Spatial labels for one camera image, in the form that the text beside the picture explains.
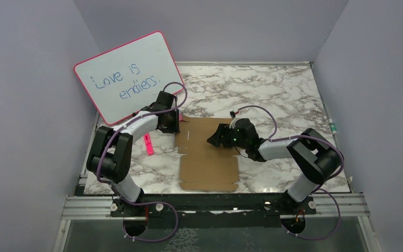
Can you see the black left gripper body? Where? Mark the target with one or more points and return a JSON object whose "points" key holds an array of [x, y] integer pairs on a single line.
{"points": [[172, 123]]}

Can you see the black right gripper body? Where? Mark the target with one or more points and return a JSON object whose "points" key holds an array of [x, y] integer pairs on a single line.
{"points": [[231, 138]]}

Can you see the brown cardboard box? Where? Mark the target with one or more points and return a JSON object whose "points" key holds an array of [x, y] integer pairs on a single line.
{"points": [[203, 167]]}

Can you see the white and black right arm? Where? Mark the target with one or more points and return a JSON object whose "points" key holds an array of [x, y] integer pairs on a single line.
{"points": [[318, 159]]}

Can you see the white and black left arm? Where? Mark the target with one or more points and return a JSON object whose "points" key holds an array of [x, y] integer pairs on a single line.
{"points": [[109, 158]]}

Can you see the pink marker pen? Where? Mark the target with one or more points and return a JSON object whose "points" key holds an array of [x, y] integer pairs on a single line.
{"points": [[148, 144]]}

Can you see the pink framed whiteboard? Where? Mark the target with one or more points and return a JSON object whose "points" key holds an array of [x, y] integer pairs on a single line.
{"points": [[123, 80]]}

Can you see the green capped marker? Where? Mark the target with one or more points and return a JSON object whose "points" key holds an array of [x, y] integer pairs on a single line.
{"points": [[332, 126]]}

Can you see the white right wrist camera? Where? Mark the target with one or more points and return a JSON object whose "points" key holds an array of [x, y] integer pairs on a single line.
{"points": [[233, 122]]}

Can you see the aluminium frame rail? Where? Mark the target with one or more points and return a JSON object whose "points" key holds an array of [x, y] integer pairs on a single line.
{"points": [[100, 208]]}

